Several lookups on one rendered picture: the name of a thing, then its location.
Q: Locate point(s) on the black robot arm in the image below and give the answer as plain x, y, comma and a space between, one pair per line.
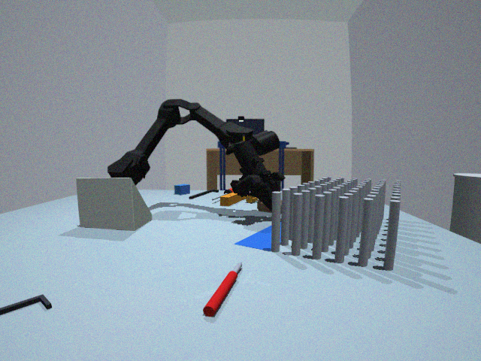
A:
134, 163

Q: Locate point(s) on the blue flat strip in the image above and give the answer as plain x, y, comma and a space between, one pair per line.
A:
260, 240

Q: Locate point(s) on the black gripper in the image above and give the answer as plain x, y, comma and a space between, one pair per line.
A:
261, 185

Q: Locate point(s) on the small blue block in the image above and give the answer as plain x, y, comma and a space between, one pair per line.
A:
182, 189

